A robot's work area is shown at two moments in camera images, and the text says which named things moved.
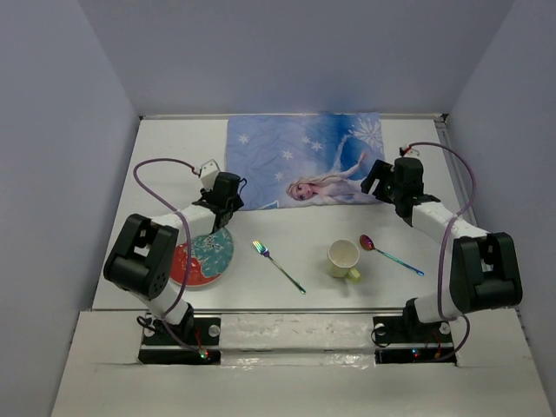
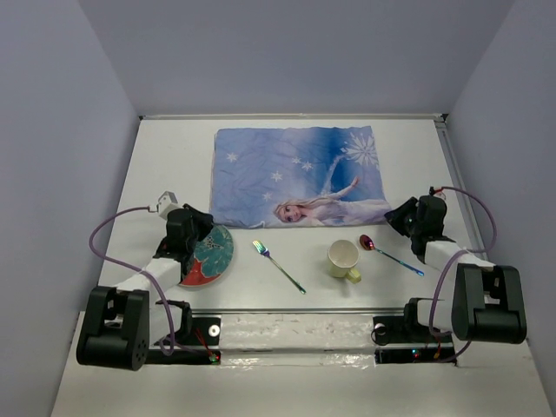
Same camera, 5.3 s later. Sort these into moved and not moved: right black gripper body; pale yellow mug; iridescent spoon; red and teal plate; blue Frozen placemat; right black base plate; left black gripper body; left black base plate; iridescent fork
Moved: left black gripper body; blue Frozen placemat; right black gripper body
Not moved: red and teal plate; iridescent fork; left black base plate; iridescent spoon; right black base plate; pale yellow mug
